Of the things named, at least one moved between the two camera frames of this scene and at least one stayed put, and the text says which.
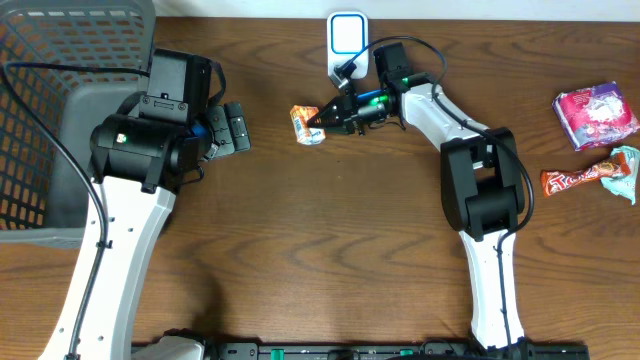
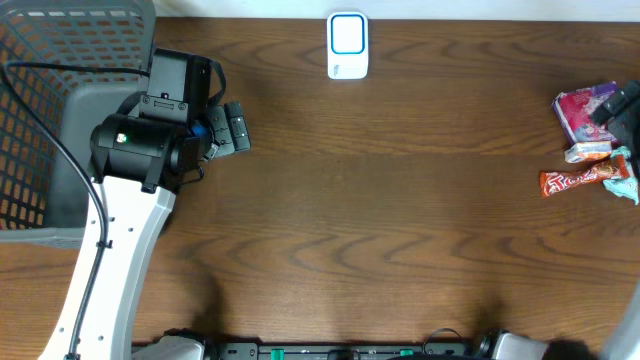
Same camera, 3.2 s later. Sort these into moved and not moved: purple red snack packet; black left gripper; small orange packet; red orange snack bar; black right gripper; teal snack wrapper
Moved: black right gripper; small orange packet
Not moved: black left gripper; red orange snack bar; purple red snack packet; teal snack wrapper
